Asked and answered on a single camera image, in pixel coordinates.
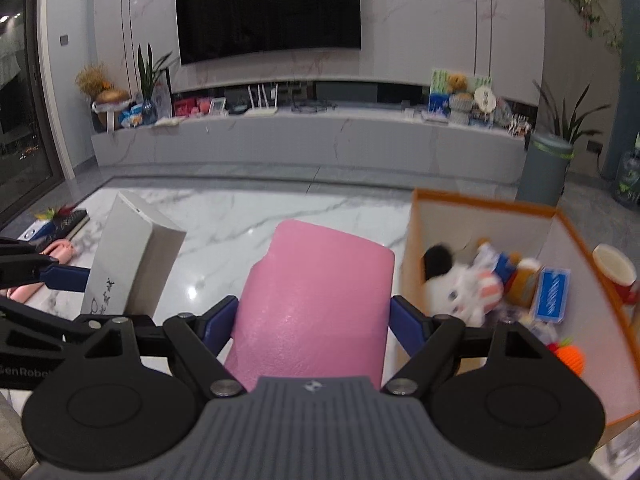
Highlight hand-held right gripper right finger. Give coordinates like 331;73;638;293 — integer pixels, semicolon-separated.
381;295;547;397

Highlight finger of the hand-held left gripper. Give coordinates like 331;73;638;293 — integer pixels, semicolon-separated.
0;295;115;347
0;236;93;293

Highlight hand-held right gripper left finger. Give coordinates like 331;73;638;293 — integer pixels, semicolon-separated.
81;295;249;397

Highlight white glasses box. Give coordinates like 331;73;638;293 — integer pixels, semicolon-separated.
82;191;187;317

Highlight white black plush dog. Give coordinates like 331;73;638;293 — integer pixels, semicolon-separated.
422;244;503;328

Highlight pink leather case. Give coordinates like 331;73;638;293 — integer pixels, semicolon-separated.
223;220;396;391

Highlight brown plush bear blue outfit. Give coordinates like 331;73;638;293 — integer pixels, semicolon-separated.
475;240;543;308

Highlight blue patterned packet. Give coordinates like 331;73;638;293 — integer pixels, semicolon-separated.
530;267;572;322

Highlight orange crochet ball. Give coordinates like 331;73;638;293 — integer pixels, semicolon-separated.
547;337;586;373

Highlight orange cardboard box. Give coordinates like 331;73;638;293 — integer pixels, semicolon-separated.
397;187;640;448

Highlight pink selfie stick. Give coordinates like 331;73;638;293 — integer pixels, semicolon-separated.
0;240;76;301

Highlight blue white box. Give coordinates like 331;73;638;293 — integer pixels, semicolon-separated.
20;220;56;241

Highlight black remote control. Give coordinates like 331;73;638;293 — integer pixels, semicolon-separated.
52;210;91;233

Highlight red green feather decoration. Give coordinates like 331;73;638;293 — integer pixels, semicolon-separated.
32;204;76;221

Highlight beige sofa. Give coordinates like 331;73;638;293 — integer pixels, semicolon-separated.
0;395;36;480

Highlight glass sliding door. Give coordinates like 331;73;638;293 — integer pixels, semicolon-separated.
0;0;66;231

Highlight blue snack bags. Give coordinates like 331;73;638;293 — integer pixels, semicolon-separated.
120;104;146;128

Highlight plant in blue vase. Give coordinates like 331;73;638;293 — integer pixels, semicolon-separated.
135;42;176;126

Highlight gold mushroom ornament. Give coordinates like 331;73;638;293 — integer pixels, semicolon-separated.
91;89;132;133

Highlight marble television console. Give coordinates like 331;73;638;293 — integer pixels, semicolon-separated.
91;107;528;186

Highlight dried flower bouquet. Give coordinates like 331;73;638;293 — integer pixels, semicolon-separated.
75;62;113;98

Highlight grey trash bin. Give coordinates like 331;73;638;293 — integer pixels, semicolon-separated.
516;130;575;207

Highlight white router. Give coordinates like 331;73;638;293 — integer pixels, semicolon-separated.
244;85;281;117

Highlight white woven basket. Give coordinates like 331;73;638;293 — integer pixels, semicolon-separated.
448;92;475;123

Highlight red white mug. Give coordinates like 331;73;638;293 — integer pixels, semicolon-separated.
592;244;638;306

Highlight cow print figurines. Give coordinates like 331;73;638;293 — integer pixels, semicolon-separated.
500;115;531;136

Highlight snake plant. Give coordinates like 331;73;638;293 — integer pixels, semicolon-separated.
532;80;611;143

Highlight clear water jug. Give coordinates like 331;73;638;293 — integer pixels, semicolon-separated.
614;147;640;208

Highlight hanging vine plant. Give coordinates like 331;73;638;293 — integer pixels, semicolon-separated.
555;0;626;56

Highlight wall television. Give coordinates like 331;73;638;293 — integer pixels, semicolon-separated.
174;0;362;66

